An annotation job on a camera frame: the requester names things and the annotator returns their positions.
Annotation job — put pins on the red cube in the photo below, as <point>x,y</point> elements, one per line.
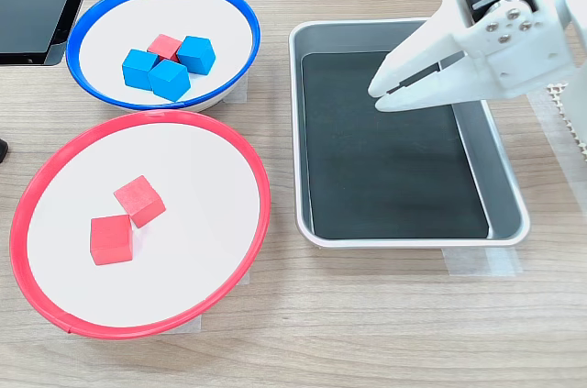
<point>111,240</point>
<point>140,200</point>
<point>164,44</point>

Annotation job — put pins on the steel tray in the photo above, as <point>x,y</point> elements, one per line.
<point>497,177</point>

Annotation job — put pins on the translucent tape sheet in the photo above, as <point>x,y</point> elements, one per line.
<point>564,168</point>

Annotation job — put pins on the black tray mat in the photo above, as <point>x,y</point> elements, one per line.
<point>390,168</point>

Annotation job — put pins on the translucent tape strip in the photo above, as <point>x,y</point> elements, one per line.
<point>481,264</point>

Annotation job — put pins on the blue cube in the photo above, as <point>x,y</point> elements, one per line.
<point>137,68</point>
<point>196,54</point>
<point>169,80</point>

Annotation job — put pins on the red-rimmed white plate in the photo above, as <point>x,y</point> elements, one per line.
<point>183,223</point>

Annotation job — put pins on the blue-rimmed white plate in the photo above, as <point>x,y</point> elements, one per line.
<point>114,21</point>

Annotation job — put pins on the black glossy device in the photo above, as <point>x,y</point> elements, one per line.
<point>27,7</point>

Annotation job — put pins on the small black object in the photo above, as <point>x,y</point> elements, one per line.
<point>3,151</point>

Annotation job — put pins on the pale perforated base plate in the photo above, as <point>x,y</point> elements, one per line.
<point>556,96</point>

